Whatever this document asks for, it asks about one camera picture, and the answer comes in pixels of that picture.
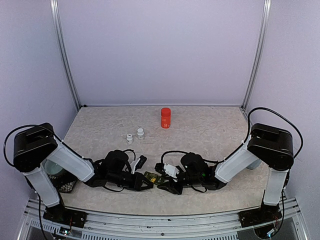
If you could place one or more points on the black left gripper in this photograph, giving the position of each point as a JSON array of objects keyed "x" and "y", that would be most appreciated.
[{"x": 136, "y": 184}]

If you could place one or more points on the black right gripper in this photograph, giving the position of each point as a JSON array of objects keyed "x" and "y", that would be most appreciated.
[{"x": 172, "y": 187}]

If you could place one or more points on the green pill organizer box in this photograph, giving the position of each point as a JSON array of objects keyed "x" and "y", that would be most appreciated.
[{"x": 157, "y": 179}]

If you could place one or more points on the small white pill bottle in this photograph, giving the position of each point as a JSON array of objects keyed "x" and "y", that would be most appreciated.
[{"x": 140, "y": 133}]

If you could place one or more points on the red cylindrical can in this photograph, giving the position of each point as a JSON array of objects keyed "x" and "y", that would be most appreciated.
[{"x": 165, "y": 115}]

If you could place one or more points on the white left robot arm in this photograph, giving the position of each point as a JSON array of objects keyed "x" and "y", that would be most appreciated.
[{"x": 36, "y": 144}]

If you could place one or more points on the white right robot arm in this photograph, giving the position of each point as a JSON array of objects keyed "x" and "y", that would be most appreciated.
[{"x": 268, "y": 144}]

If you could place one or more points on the black square tray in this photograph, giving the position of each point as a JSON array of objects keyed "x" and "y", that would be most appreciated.
[{"x": 63, "y": 181}]

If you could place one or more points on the light blue mug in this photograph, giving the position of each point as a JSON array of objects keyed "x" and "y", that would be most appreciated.
[{"x": 254, "y": 165}]

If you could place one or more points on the green ceramic bowl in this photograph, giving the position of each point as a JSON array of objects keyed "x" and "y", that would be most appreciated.
[{"x": 53, "y": 169}]

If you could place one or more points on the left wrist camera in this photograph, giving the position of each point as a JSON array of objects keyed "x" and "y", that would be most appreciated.
[{"x": 137, "y": 163}]

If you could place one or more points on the front aluminium rail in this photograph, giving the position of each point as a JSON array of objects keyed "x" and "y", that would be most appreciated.
[{"x": 216, "y": 226}]

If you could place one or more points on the right aluminium frame post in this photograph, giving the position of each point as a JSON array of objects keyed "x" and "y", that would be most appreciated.
[{"x": 267, "y": 5}]

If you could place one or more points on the aluminium frame post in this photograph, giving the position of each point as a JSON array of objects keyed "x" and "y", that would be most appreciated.
[
  {"x": 267, "y": 5},
  {"x": 63, "y": 53}
]

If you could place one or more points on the left aluminium frame post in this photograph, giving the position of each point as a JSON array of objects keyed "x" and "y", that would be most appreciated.
[{"x": 63, "y": 53}]

